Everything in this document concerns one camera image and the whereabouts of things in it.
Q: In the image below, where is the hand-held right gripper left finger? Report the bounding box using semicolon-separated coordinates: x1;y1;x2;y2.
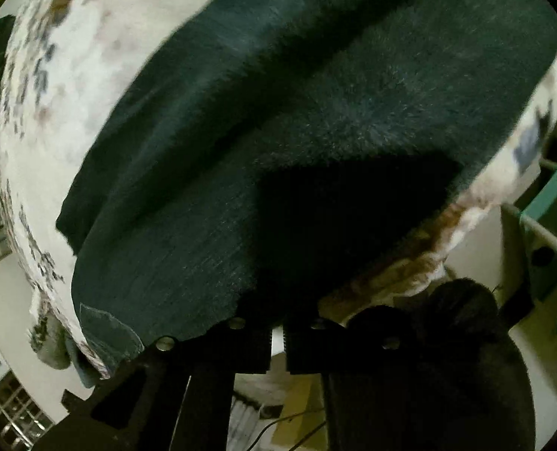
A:
33;316;283;451

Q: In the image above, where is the metal window grille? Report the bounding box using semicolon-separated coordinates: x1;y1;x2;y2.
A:
0;376;54;451

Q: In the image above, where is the white floral printed blanket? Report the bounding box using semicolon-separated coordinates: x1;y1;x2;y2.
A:
0;0;557;382

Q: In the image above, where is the green drying rack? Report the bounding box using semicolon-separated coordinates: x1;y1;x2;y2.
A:
501;157;557;335

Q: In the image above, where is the black cable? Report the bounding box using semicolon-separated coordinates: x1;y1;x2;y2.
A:
249;408;329;451

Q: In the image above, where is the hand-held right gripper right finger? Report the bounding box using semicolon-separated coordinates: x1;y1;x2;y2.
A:
283;318;402;375

